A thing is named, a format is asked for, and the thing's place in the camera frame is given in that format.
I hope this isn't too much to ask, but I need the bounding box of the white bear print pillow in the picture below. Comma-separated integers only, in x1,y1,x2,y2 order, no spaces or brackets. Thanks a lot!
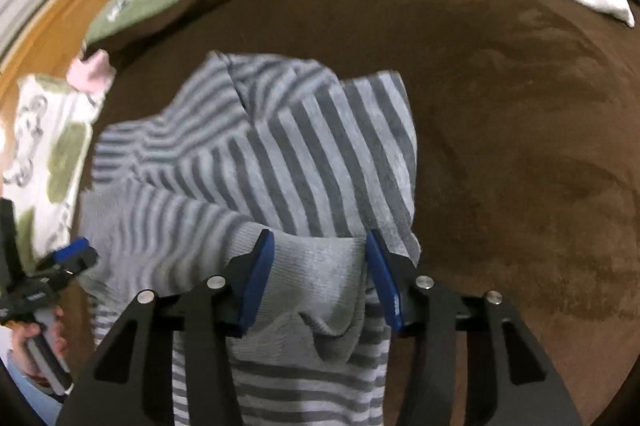
2,74,105,264

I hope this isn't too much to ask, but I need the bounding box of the grey striped zip hoodie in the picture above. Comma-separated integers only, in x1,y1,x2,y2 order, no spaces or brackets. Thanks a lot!
78,52,421,425

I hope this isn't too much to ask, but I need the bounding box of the person's left hand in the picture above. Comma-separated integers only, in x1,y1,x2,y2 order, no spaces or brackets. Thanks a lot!
10,307,68,389

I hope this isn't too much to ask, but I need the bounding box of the pink cloth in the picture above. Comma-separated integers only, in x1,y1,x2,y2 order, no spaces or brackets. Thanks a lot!
66,50,116,94

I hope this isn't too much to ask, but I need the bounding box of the wooden headboard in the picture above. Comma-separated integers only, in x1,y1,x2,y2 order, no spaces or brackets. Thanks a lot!
1,0,111,109

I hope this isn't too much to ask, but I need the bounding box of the brown bed sheet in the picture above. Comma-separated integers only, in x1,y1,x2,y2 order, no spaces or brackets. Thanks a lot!
96,0,639,425

